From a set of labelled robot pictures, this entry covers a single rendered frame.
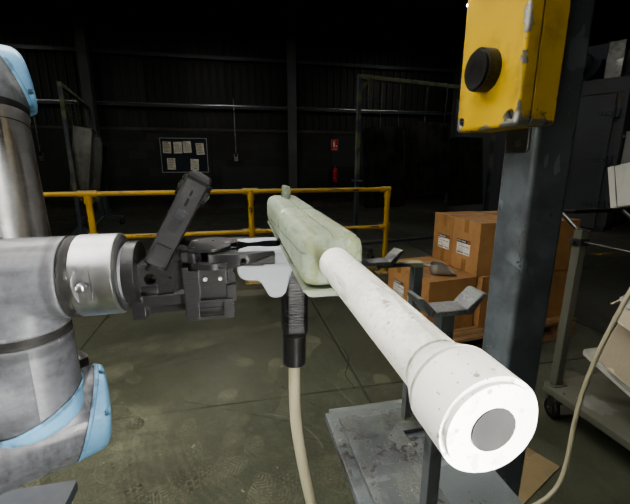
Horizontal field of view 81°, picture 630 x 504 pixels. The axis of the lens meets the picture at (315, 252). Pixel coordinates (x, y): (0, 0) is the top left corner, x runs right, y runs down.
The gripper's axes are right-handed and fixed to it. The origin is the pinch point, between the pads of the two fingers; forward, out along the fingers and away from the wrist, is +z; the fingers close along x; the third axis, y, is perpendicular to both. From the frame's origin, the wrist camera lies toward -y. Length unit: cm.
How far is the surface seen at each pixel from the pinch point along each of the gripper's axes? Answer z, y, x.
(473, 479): 24.7, 36.1, 4.1
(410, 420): 21.0, 35.2, -9.0
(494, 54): 22.8, -22.2, 1.9
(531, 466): 109, 115, -65
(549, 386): 141, 99, -92
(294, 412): -1.4, 23.3, 0.0
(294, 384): -1.4, 19.0, 0.1
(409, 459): 16.7, 35.2, -0.7
